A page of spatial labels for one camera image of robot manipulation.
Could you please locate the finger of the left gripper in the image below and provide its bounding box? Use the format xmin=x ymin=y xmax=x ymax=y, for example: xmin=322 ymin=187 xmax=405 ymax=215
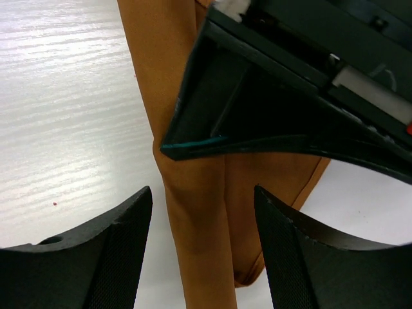
xmin=160 ymin=21 xmax=411 ymax=183

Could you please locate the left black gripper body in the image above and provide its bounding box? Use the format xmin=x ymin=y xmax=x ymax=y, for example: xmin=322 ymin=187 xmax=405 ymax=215
xmin=205 ymin=1 xmax=411 ymax=145

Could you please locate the orange-brown cloth napkin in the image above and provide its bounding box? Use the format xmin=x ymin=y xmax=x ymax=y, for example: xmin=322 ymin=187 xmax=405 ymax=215
xmin=118 ymin=1 xmax=329 ymax=308

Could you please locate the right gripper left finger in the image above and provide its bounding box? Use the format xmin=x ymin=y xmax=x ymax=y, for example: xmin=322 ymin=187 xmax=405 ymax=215
xmin=1 ymin=187 xmax=153 ymax=309

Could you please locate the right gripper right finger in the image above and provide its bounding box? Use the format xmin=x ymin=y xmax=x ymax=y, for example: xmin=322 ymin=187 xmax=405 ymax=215
xmin=254 ymin=186 xmax=411 ymax=308

